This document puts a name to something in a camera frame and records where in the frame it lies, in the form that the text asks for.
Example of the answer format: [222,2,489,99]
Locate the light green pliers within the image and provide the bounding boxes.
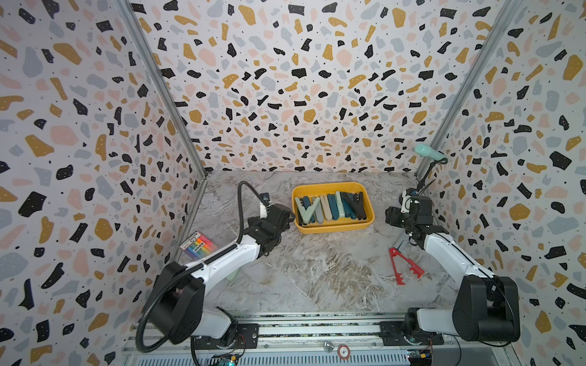
[335,191,346,219]
[294,197,320,225]

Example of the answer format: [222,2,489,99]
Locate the red pruning pliers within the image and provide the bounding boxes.
[389,247,425,286]

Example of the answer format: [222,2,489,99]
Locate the pale green pliers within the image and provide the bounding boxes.
[226,270,239,282]

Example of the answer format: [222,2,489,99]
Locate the yellow storage box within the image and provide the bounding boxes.
[291,181,375,234]

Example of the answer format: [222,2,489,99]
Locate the beige pliers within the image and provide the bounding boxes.
[320,195,333,221]

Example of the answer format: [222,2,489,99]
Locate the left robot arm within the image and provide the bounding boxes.
[135,204,295,353]

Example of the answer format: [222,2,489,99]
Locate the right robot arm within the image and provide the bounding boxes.
[385,188,520,346]

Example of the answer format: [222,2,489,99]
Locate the highlighter pen pack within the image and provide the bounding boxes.
[179,231,218,260]

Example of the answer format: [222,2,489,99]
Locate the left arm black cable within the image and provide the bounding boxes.
[134,181,271,366]

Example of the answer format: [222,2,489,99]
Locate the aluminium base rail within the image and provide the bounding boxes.
[116,312,521,365]

